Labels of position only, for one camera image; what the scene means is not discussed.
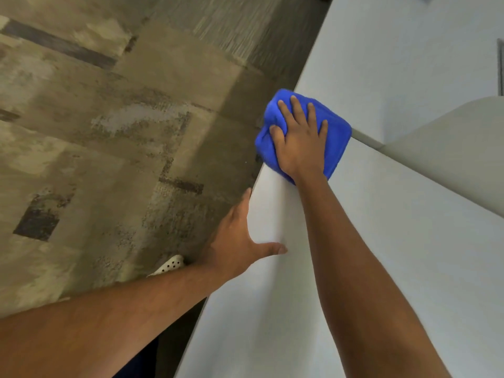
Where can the white table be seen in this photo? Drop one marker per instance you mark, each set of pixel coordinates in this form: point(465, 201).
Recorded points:
point(413, 271)

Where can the person's right forearm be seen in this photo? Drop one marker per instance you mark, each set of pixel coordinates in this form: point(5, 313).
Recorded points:
point(354, 291)

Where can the person's left forearm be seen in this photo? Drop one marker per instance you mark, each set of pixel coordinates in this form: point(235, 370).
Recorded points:
point(98, 330)

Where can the blue microfibre cloth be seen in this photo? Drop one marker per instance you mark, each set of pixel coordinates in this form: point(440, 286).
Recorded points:
point(338, 141)

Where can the white office desk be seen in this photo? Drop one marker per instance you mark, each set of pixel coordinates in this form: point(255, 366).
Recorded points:
point(393, 55)

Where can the white rounded divider panel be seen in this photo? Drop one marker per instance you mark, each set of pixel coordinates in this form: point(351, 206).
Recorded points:
point(453, 145)

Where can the person's right hand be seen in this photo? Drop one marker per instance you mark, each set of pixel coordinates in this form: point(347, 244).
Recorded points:
point(301, 149)

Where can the person's left hand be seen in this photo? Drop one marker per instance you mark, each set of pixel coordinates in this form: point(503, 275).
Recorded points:
point(232, 248)

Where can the person's blue trousers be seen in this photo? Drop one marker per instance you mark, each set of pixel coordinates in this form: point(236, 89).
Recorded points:
point(141, 362)

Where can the person's right white clog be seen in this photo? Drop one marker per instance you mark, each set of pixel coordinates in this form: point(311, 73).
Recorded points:
point(169, 265)

